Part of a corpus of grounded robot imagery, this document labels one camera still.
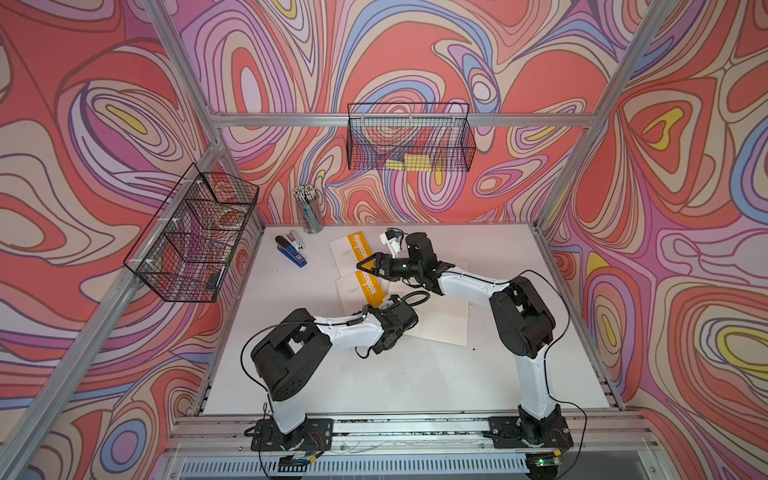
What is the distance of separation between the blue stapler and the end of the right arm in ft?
1.14

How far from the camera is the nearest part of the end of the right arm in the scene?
744 millimetres

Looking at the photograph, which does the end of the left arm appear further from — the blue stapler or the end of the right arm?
the blue stapler

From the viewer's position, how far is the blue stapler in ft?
3.59

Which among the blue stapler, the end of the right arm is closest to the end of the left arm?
the end of the right arm
